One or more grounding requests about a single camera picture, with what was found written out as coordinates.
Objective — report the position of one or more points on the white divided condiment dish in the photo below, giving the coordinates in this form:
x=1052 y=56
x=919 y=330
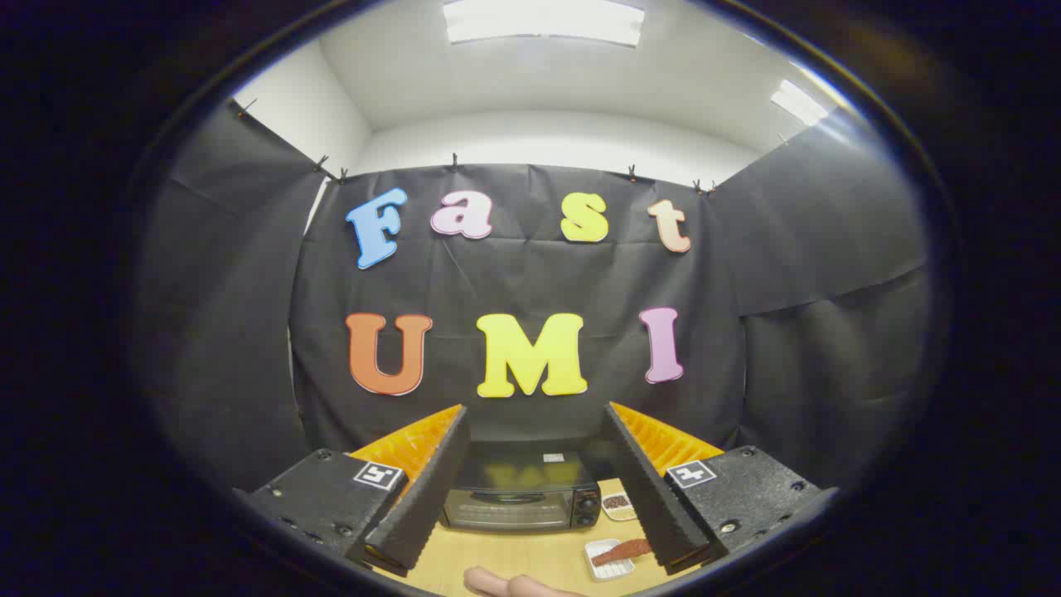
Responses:
x=617 y=502

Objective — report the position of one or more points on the brown meat piece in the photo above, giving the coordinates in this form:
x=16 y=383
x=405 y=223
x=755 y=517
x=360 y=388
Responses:
x=622 y=551

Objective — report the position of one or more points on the white rectangular tray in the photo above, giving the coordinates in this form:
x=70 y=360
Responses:
x=612 y=570

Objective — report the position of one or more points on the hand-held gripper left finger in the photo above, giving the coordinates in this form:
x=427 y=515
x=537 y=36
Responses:
x=419 y=506

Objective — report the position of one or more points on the large ceiling light panel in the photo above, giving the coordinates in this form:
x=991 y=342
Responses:
x=543 y=21

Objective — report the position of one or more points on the black backdrop cloth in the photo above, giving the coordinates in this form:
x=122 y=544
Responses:
x=530 y=274

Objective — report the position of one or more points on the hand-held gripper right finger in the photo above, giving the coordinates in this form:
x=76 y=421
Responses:
x=651 y=497

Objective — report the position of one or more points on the black toaster oven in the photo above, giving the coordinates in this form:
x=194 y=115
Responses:
x=518 y=497

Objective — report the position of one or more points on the small ceiling light panel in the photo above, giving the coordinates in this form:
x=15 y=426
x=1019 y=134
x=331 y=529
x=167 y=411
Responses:
x=797 y=102

